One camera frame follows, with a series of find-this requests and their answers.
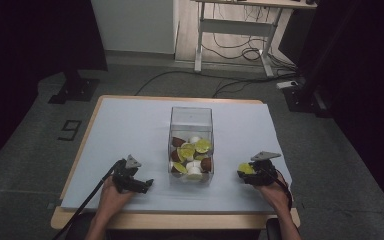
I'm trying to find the white power strip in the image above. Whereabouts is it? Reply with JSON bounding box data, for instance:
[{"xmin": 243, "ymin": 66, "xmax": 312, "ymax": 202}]
[{"xmin": 276, "ymin": 80, "xmax": 300, "ymax": 91}]

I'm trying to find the black cable bundle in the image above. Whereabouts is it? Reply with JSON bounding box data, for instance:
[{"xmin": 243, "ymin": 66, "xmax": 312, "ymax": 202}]
[{"xmin": 201, "ymin": 3, "xmax": 298, "ymax": 78}]

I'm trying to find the dark curtain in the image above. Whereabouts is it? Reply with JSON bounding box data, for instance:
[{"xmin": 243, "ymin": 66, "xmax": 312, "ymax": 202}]
[
  {"xmin": 296, "ymin": 0, "xmax": 384, "ymax": 221},
  {"xmin": 0, "ymin": 0, "xmax": 109, "ymax": 174}
]

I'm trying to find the long black floor cable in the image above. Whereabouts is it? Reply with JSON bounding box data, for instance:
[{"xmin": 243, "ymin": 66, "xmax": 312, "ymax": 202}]
[{"xmin": 134, "ymin": 69, "xmax": 281, "ymax": 97}]

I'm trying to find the white cabinet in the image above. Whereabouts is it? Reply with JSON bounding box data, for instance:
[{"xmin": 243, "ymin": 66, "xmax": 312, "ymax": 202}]
[{"xmin": 90, "ymin": 0, "xmax": 180, "ymax": 55}]

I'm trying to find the black stand base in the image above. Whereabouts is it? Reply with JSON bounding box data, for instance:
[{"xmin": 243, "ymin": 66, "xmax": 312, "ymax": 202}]
[
  {"xmin": 47, "ymin": 69, "xmax": 101, "ymax": 105},
  {"xmin": 282, "ymin": 84, "xmax": 332, "ymax": 118}
]

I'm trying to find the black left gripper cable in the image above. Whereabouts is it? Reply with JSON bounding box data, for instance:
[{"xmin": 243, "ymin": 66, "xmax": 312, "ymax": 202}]
[{"xmin": 51, "ymin": 159, "xmax": 128, "ymax": 240}]

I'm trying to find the white frame desk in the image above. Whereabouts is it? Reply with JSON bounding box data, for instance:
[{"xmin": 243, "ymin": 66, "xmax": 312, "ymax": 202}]
[{"xmin": 193, "ymin": 0, "xmax": 318, "ymax": 79}]

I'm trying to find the grey tape strip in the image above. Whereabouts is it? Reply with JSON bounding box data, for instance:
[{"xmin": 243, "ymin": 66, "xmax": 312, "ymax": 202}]
[{"xmin": 46, "ymin": 199, "xmax": 63, "ymax": 211}]

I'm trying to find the black red right gripper cable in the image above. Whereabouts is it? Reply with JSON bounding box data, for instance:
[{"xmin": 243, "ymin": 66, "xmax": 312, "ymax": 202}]
[{"xmin": 267, "ymin": 168, "xmax": 294, "ymax": 212}]

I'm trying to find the empty clear plastic box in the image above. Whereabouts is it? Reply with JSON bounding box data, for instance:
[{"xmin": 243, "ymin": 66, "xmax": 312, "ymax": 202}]
[{"xmin": 169, "ymin": 106, "xmax": 214, "ymax": 134}]

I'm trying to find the person's left hand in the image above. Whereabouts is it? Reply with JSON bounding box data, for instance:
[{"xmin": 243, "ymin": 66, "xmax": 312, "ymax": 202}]
[{"xmin": 99, "ymin": 176, "xmax": 136, "ymax": 218}]

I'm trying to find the person's dark lap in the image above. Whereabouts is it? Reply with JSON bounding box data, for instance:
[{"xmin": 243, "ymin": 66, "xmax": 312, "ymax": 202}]
[{"xmin": 63, "ymin": 216, "xmax": 283, "ymax": 240}]

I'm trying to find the clear plastic box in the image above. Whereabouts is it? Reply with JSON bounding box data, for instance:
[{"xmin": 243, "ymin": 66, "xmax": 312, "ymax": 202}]
[
  {"xmin": 167, "ymin": 124, "xmax": 215, "ymax": 185},
  {"xmin": 169, "ymin": 106, "xmax": 214, "ymax": 134}
]

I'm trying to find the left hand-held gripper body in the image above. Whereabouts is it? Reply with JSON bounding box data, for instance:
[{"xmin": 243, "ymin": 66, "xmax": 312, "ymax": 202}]
[{"xmin": 112, "ymin": 154, "xmax": 145, "ymax": 194}]

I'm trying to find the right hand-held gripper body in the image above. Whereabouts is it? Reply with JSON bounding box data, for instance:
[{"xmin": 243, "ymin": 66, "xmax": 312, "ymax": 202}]
[{"xmin": 244, "ymin": 151, "xmax": 282, "ymax": 187}]

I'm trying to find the person's right hand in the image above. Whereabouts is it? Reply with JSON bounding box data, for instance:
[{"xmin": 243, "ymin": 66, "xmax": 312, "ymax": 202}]
[{"xmin": 254, "ymin": 173, "xmax": 293, "ymax": 214}]

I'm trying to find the wooden table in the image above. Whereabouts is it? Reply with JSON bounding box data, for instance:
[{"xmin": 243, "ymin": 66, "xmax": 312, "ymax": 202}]
[{"xmin": 50, "ymin": 94, "xmax": 302, "ymax": 231}]

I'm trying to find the pale blue table mat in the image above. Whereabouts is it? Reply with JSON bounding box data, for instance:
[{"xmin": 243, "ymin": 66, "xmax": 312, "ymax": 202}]
[{"xmin": 60, "ymin": 97, "xmax": 293, "ymax": 214}]

